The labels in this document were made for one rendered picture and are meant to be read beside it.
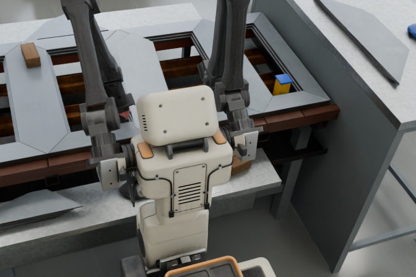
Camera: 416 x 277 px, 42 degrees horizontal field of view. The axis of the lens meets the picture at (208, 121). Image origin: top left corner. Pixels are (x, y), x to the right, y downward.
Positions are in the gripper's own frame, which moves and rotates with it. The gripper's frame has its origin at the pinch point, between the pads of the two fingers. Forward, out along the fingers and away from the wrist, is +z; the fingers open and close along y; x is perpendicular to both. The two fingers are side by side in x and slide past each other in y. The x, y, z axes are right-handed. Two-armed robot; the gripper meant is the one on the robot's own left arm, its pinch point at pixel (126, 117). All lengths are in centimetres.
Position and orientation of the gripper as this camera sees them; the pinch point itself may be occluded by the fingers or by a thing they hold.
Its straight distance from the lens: 224.3
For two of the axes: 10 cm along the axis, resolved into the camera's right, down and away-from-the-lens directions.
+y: -9.3, 3.3, -1.4
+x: 3.4, 6.7, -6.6
